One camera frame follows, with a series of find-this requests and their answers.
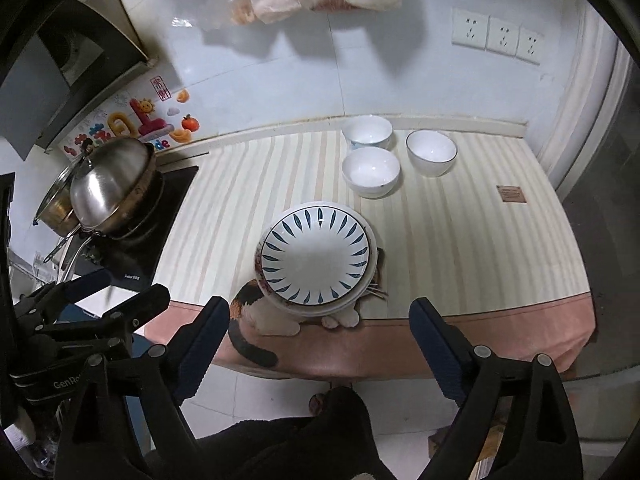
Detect blue striped white plate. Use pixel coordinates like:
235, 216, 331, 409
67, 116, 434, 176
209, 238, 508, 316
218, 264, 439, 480
259, 205, 374, 307

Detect plain white bowl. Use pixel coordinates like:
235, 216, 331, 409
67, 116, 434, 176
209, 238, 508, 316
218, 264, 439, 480
342, 146, 401, 200

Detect white bowl dark rim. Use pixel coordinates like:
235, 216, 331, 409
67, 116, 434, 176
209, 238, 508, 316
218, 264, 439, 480
405, 130, 459, 178

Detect white bowl blue dots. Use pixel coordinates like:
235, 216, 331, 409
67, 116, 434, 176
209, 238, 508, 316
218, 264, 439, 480
342, 115, 394, 150

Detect black induction cooktop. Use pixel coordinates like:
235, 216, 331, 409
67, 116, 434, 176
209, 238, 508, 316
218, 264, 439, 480
70, 166, 198, 292

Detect steel stock pot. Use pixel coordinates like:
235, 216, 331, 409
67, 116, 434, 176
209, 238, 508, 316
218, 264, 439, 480
32, 162, 79, 237

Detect person left foot sandal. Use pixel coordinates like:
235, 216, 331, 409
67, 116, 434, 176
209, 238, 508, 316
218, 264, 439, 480
308, 392, 326, 416

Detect white plate grey flower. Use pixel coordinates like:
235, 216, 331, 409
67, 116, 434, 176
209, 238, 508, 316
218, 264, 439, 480
254, 200, 380, 318

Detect steel wok with lid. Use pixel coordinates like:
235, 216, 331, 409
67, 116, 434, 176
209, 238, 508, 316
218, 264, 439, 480
43, 138, 157, 262

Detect striped cat table cloth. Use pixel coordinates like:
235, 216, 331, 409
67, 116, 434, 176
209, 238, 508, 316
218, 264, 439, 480
144, 131, 596, 378

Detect brown cloth label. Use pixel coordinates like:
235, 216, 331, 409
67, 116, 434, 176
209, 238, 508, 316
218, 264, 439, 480
497, 185, 527, 204

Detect black range hood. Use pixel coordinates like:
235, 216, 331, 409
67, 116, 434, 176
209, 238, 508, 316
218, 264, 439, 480
1, 0, 151, 158

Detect colourful wall sticker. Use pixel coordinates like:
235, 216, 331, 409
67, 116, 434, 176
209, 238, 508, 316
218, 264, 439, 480
55, 73, 206, 159

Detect right white wall socket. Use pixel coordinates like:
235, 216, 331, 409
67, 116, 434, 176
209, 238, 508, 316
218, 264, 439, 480
515, 26, 544, 65

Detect white wall socket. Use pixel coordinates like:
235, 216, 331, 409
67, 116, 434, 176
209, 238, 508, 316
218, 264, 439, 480
486, 16, 520, 56
451, 8, 489, 50
515, 26, 544, 65

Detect middle white wall socket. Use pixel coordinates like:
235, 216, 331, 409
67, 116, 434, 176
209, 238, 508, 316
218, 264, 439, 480
486, 16, 520, 56

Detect left white wall socket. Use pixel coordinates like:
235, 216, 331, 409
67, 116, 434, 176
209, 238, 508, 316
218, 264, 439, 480
451, 8, 489, 50

